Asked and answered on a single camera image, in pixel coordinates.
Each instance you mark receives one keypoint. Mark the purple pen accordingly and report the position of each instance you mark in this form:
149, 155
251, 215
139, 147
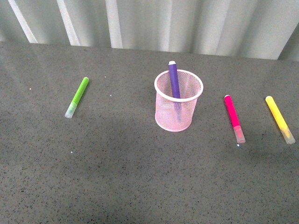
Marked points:
175, 87

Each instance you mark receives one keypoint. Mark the pink pen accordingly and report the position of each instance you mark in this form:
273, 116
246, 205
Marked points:
234, 120

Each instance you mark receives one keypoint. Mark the pink mesh cup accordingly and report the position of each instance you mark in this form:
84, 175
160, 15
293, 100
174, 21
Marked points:
175, 114

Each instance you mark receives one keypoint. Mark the green pen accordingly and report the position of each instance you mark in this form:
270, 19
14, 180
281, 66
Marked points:
77, 97

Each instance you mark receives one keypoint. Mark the yellow pen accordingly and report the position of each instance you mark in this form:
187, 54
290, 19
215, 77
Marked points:
286, 133

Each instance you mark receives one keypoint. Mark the white curtain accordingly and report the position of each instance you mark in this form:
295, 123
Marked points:
267, 29

